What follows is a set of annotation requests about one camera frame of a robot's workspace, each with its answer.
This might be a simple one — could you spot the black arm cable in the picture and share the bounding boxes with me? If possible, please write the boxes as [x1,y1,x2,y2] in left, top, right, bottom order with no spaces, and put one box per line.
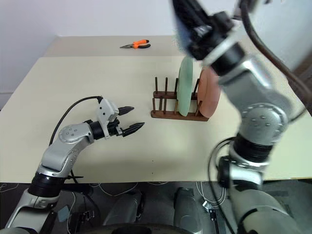
[207,0,312,231]
[49,96,104,147]

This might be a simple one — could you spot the orange handled pliers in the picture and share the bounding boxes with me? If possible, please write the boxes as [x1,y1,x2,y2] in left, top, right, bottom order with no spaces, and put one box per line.
[119,39,152,50]

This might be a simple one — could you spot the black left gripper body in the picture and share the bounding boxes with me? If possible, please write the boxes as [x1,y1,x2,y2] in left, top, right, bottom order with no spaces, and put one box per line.
[108,118,124,137]

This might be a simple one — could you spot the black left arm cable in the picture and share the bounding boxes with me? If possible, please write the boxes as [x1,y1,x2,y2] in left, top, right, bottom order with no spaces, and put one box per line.
[49,96,104,147]

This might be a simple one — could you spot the black cable tie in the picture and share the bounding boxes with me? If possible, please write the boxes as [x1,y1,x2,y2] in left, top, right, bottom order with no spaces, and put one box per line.
[67,174,84,184]

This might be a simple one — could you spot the pink plate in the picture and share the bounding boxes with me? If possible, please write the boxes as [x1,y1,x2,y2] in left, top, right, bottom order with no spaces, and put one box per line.
[196,67,221,118]

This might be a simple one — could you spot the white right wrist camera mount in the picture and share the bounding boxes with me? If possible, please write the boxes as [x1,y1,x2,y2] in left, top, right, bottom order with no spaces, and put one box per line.
[204,37,239,66]

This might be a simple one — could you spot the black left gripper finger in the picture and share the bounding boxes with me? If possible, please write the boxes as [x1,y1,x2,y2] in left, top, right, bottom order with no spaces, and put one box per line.
[121,122,146,137]
[118,106,135,117]

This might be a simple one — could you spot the blue plate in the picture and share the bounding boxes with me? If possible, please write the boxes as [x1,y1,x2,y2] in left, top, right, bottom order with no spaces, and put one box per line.
[171,0,196,59]

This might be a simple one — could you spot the dark grey rounded shape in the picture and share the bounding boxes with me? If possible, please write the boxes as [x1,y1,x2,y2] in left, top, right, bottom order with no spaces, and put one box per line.
[172,187,203,230]
[103,189,144,226]

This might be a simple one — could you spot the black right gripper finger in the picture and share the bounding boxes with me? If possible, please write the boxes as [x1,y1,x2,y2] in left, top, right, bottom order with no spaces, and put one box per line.
[187,41,208,60]
[173,0,213,28]

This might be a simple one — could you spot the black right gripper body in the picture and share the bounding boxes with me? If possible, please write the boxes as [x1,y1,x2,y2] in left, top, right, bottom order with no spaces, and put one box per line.
[192,11,235,59]

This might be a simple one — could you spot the white floor cable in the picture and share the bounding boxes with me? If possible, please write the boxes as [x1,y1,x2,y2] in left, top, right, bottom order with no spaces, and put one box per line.
[195,181,228,208]
[89,181,169,197]

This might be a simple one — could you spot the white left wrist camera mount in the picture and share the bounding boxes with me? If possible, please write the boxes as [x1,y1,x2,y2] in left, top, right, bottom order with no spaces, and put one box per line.
[96,97,120,140]

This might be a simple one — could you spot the green plate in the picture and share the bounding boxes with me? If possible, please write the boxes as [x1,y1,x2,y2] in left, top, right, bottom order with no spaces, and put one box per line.
[176,56,195,116]

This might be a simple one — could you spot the wooden dish rack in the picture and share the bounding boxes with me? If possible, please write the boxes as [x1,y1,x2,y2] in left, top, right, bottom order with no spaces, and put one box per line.
[150,76,210,122]

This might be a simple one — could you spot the small black box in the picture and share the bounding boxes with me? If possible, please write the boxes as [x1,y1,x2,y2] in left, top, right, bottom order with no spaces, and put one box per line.
[208,208,218,223]

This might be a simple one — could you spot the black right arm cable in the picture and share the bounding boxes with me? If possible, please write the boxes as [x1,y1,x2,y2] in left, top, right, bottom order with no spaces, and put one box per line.
[207,0,312,231]

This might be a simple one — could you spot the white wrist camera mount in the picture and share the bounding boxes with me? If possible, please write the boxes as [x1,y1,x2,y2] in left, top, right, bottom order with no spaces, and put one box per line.
[96,97,120,140]
[204,37,239,66]

